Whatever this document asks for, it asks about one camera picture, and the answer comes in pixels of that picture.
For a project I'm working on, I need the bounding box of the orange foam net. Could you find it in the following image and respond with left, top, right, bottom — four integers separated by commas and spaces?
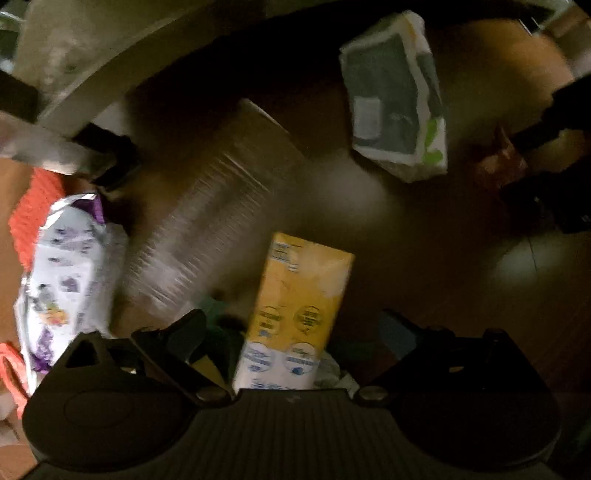
8, 167, 68, 268
0, 340, 29, 416

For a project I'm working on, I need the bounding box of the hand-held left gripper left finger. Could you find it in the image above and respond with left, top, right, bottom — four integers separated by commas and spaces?
55, 309, 232, 408

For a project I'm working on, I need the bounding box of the yellow drink carton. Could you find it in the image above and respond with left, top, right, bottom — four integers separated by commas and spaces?
232, 231, 356, 394

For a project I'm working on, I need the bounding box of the white purple snack bag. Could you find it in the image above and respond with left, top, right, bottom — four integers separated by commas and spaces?
14, 193, 130, 376

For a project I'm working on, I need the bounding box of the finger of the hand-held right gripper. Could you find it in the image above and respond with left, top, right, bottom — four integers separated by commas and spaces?
510, 115, 564, 149

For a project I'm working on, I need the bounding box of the red orange packet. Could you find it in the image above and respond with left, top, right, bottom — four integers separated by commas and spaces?
475, 127, 529, 191

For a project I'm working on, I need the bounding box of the crumpled white paper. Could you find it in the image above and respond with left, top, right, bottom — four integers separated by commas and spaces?
316, 352, 362, 398

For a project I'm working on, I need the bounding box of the green white tissue pack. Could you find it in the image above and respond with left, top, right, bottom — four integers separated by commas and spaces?
338, 9, 448, 184

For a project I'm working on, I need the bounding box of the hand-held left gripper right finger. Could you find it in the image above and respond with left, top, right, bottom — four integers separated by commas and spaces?
358, 310, 536, 407

